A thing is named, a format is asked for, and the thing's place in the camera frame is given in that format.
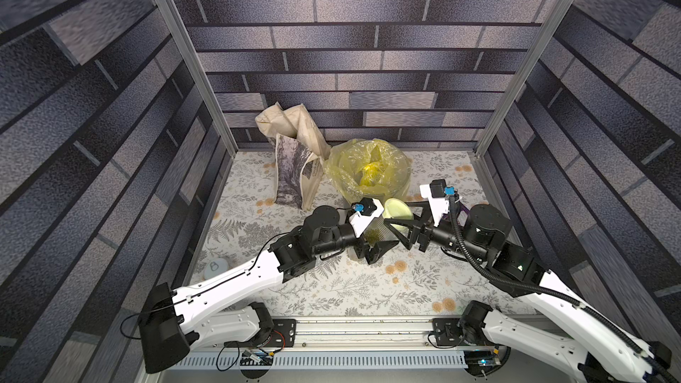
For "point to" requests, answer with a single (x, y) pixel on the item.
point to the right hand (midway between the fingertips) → (389, 212)
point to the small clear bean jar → (352, 254)
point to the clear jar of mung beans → (378, 230)
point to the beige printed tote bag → (300, 153)
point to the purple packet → (463, 208)
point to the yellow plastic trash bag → (368, 168)
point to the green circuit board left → (252, 357)
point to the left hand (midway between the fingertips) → (388, 225)
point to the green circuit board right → (481, 361)
